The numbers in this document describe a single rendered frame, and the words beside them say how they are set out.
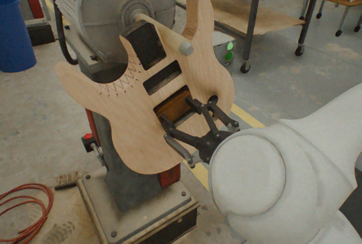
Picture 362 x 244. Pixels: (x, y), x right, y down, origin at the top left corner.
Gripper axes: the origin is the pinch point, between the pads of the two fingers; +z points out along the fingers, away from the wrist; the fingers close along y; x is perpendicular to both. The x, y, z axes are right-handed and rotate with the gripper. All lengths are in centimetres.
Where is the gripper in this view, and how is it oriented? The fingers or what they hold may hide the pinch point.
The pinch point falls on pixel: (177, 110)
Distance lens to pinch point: 61.8
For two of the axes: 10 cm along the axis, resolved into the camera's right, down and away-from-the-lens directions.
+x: -2.7, -6.6, -7.1
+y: 7.9, -5.7, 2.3
